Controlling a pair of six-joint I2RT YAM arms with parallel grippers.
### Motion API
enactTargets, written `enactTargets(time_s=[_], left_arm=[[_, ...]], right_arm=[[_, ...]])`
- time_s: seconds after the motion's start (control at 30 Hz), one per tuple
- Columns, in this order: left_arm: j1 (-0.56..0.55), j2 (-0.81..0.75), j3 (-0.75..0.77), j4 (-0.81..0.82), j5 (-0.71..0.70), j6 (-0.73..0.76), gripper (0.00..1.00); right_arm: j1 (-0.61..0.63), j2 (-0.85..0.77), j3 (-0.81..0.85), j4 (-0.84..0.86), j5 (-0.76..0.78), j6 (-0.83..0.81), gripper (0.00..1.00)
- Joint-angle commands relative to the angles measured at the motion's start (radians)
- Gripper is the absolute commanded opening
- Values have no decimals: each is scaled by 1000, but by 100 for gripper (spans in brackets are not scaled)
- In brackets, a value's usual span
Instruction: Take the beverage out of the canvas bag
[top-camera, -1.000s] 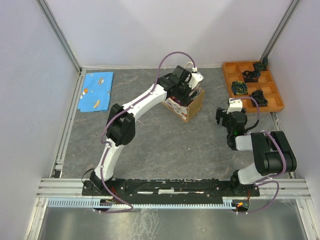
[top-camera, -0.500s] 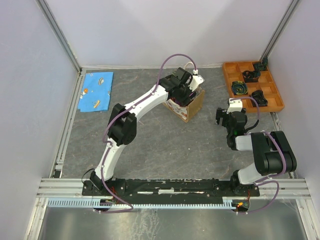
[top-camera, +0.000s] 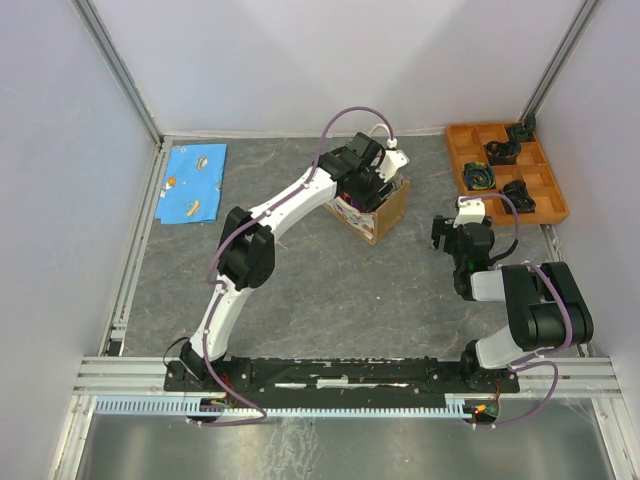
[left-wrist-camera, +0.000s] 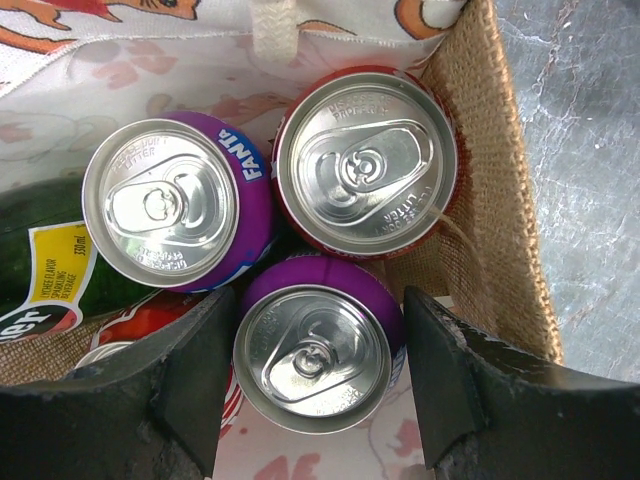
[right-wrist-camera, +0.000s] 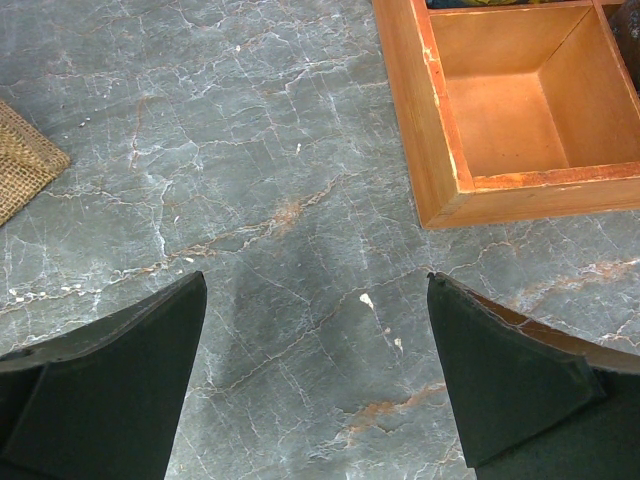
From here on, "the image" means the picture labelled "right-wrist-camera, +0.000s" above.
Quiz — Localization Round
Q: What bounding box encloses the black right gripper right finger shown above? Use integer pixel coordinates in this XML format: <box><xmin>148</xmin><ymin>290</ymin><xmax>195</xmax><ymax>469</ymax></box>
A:
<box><xmin>427</xmin><ymin>273</ymin><xmax>639</xmax><ymax>479</ymax></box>

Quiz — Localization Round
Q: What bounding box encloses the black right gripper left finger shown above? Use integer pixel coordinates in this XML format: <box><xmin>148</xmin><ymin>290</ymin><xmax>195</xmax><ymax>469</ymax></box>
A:
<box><xmin>1</xmin><ymin>271</ymin><xmax>206</xmax><ymax>479</ymax></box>

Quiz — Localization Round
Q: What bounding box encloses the canvas bag with cat print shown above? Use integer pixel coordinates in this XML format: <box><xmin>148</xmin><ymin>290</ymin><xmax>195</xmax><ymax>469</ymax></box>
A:
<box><xmin>1</xmin><ymin>101</ymin><xmax>71</xmax><ymax>225</ymax></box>

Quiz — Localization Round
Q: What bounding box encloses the wooden compartment tray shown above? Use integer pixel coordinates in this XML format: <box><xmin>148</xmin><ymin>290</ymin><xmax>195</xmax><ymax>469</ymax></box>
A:
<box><xmin>373</xmin><ymin>1</ymin><xmax>639</xmax><ymax>229</ymax></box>

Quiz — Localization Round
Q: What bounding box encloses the black rolled sock lower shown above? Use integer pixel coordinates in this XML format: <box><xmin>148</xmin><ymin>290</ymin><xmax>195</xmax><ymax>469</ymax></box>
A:
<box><xmin>609</xmin><ymin>0</ymin><xmax>640</xmax><ymax>91</ymax></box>

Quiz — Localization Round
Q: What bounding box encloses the blue yellow rolled sock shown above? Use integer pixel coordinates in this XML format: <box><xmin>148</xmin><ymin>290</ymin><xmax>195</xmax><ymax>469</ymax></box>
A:
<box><xmin>424</xmin><ymin>0</ymin><xmax>551</xmax><ymax>10</ymax></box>

